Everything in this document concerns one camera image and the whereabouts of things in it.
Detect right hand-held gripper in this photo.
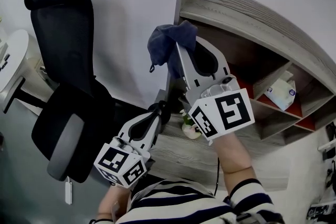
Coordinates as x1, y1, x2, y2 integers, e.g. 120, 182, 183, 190
175, 35, 256, 146

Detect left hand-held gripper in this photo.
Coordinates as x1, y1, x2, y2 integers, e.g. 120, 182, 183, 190
93, 109, 164, 189

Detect dark blue wiping cloth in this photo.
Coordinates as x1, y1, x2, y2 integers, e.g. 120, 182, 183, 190
146, 20, 199, 80

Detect grey wooden shelf unit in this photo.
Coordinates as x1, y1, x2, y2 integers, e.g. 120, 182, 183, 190
173, 0, 336, 145

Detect person's left forearm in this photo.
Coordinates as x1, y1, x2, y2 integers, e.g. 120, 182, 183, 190
96, 183, 132, 221

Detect person's right forearm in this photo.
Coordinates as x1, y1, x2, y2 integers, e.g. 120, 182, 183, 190
212, 133, 260, 198

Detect grey wood-grain table top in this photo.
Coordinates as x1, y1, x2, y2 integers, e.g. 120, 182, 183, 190
146, 88, 289, 192

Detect pink flowers in white pot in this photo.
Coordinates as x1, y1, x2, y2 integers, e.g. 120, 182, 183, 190
180, 109, 203, 140

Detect white tissue packet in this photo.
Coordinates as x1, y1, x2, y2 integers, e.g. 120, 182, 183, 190
264, 70, 298, 112

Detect person's striped shirt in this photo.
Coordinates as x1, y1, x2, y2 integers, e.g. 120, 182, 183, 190
89, 175, 286, 224

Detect white power strip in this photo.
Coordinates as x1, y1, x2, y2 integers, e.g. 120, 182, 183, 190
64, 176, 74, 206

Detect black mesh office chair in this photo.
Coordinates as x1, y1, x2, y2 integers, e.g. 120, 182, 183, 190
2, 0, 117, 184

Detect white round table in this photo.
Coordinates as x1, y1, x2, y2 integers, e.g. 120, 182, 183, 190
0, 28, 30, 114

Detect white rack with black devices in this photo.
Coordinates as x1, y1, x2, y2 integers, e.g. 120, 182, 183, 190
306, 120, 336, 224

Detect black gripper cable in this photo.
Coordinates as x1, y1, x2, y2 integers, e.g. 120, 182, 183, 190
213, 156, 222, 195

